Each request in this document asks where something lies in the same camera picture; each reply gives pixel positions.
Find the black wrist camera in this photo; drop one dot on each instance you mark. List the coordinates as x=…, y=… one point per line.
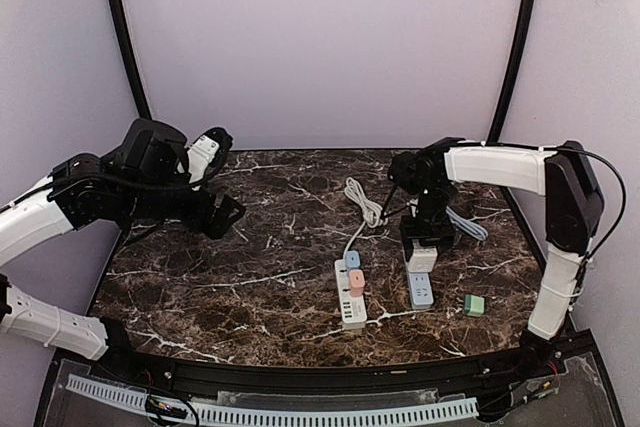
x=406, y=173
x=153, y=149

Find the small circuit board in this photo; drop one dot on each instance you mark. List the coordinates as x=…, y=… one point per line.
x=163, y=408

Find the left black frame post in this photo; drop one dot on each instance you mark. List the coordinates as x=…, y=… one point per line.
x=128, y=57

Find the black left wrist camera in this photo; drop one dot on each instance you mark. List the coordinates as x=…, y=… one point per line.
x=153, y=149

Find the green plug charger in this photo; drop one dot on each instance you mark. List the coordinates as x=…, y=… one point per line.
x=474, y=306

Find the right black frame post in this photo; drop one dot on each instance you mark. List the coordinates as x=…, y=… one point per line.
x=521, y=30

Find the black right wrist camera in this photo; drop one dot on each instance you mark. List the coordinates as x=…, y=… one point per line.
x=406, y=173

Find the black frame post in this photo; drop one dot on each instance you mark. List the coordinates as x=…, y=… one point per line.
x=521, y=30
x=128, y=57

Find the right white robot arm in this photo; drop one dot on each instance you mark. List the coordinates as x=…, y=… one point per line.
x=562, y=175

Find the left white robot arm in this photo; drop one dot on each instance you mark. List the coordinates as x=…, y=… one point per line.
x=79, y=191

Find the white slotted cable duct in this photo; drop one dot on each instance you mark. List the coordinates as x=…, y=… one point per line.
x=208, y=414

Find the blue plug charger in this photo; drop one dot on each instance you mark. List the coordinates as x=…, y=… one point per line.
x=352, y=260

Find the white power strip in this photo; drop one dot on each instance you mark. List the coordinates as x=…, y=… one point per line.
x=352, y=310

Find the pink plug charger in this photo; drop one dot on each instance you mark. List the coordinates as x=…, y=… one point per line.
x=357, y=283

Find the white cube socket adapter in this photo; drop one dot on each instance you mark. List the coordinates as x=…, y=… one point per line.
x=421, y=259

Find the grey blue power strip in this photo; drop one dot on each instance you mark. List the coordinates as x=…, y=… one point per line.
x=420, y=289

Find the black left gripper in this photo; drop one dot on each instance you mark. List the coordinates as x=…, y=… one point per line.
x=197, y=219

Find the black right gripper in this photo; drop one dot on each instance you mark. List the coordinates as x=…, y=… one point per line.
x=410, y=235

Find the black front rail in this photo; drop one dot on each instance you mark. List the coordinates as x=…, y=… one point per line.
x=479, y=374

